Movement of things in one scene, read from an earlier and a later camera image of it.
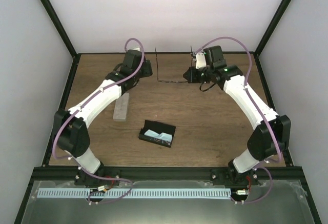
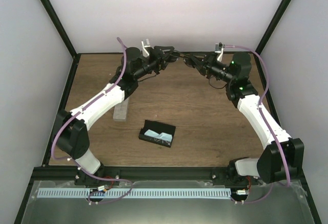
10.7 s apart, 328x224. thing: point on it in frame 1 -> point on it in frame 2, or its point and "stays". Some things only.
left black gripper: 147,70 -> 159,56
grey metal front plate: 270,202 stays
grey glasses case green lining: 121,107 stays
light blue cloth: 162,136 stays
